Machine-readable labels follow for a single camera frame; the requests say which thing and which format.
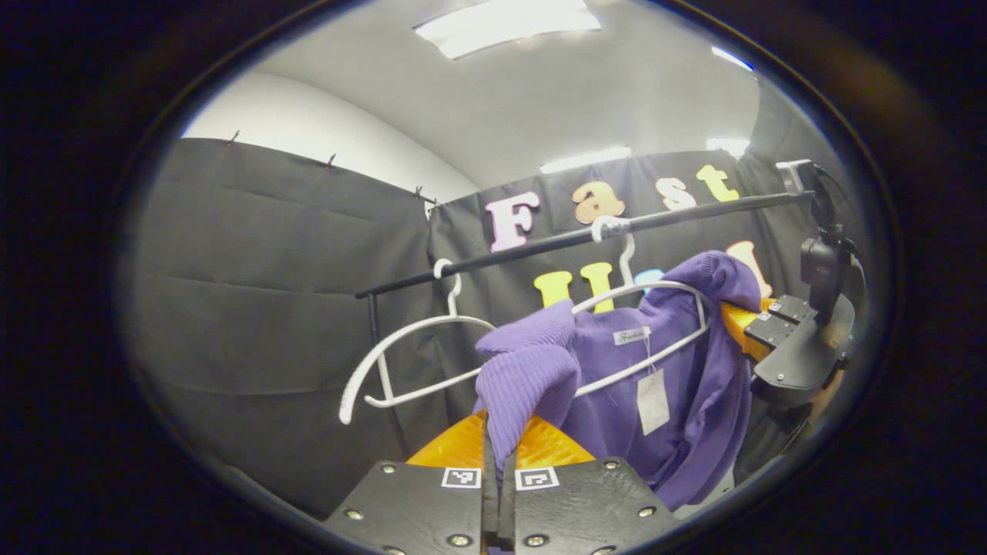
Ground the white plastic hanger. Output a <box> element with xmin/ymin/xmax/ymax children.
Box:
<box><xmin>571</xmin><ymin>216</ymin><xmax>710</xmax><ymax>399</ymax></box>
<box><xmin>339</xmin><ymin>258</ymin><xmax>498</xmax><ymax>426</ymax></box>

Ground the purple corduroy jacket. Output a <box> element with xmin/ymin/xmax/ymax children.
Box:
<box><xmin>472</xmin><ymin>251</ymin><xmax>764</xmax><ymax>513</ymax></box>

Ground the large rectangular ceiling light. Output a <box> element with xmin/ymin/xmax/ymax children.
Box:
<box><xmin>414</xmin><ymin>0</ymin><xmax>602</xmax><ymax>61</ymax></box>

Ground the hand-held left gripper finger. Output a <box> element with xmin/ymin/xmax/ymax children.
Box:
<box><xmin>498</xmin><ymin>414</ymin><xmax>679</xmax><ymax>555</ymax></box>
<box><xmin>322</xmin><ymin>410</ymin><xmax>500</xmax><ymax>555</ymax></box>

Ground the black backdrop cloth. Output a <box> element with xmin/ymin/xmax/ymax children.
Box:
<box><xmin>116</xmin><ymin>77</ymin><xmax>849</xmax><ymax>519</ymax></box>

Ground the black metal clothes rack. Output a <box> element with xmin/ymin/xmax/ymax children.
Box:
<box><xmin>355</xmin><ymin>190</ymin><xmax>815</xmax><ymax>456</ymax></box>

